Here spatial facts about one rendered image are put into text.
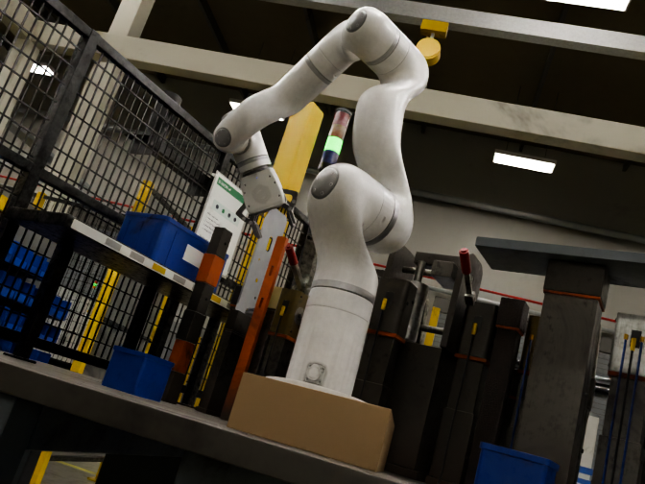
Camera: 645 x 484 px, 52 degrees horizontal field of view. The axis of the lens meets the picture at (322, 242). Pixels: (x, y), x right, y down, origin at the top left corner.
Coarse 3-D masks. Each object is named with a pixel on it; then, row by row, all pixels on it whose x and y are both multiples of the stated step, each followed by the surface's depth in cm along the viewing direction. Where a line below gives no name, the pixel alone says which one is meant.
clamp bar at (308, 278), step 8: (312, 240) 173; (304, 248) 175; (312, 248) 174; (304, 256) 174; (312, 256) 173; (304, 264) 174; (312, 264) 173; (304, 272) 173; (312, 272) 173; (304, 280) 173; (312, 280) 173; (296, 288) 173
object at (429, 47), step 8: (424, 24) 409; (432, 24) 408; (440, 24) 407; (424, 32) 411; (432, 32) 409; (440, 32) 407; (424, 40) 403; (432, 40) 403; (424, 48) 402; (432, 48) 401; (440, 48) 401; (424, 56) 400; (432, 56) 400; (440, 56) 407; (432, 64) 407
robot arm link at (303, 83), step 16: (304, 64) 158; (288, 80) 160; (304, 80) 158; (320, 80) 158; (256, 96) 159; (272, 96) 160; (288, 96) 160; (304, 96) 160; (240, 112) 158; (256, 112) 158; (272, 112) 159; (288, 112) 162; (224, 128) 159; (240, 128) 158; (256, 128) 158; (224, 144) 160; (240, 144) 160
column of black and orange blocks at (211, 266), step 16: (224, 240) 189; (208, 256) 186; (224, 256) 189; (208, 272) 184; (208, 288) 185; (192, 304) 183; (208, 304) 186; (192, 320) 180; (176, 336) 181; (192, 336) 181; (176, 352) 179; (192, 352) 182; (176, 368) 177; (176, 384) 177; (176, 400) 178
